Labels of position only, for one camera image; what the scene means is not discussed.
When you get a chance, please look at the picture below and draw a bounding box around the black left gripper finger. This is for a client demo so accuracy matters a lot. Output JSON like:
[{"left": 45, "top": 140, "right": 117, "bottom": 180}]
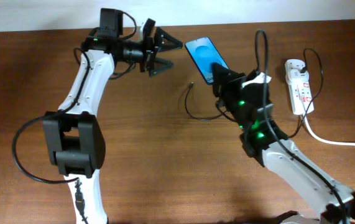
[
  {"left": 155, "top": 27, "right": 183, "bottom": 52},
  {"left": 148, "top": 57, "right": 173, "bottom": 77}
]

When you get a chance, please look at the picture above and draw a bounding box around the blue Galaxy smartphone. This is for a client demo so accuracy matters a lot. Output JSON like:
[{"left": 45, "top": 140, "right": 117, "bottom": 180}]
[{"left": 185, "top": 36, "right": 228, "bottom": 85}]

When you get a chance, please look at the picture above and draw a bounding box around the black charger cable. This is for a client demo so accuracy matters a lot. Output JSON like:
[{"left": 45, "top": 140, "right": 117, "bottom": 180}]
[{"left": 184, "top": 48, "right": 325, "bottom": 139}]

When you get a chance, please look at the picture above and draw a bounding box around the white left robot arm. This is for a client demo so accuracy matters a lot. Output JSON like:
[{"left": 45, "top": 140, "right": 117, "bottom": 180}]
[{"left": 43, "top": 19, "right": 183, "bottom": 223}]

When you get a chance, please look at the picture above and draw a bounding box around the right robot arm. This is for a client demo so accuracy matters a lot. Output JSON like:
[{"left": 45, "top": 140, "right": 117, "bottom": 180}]
[{"left": 211, "top": 63, "right": 355, "bottom": 223}]

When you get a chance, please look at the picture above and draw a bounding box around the black charger plug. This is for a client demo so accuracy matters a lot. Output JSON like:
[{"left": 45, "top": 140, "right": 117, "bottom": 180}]
[{"left": 300, "top": 66, "right": 308, "bottom": 75}]

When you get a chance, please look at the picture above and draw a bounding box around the white power strip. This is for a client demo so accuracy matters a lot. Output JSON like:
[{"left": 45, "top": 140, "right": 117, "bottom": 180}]
[{"left": 285, "top": 59, "right": 314, "bottom": 115}]

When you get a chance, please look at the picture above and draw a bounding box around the white power strip cord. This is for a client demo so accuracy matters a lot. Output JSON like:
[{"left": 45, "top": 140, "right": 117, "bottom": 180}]
[{"left": 301, "top": 114, "right": 355, "bottom": 149}]

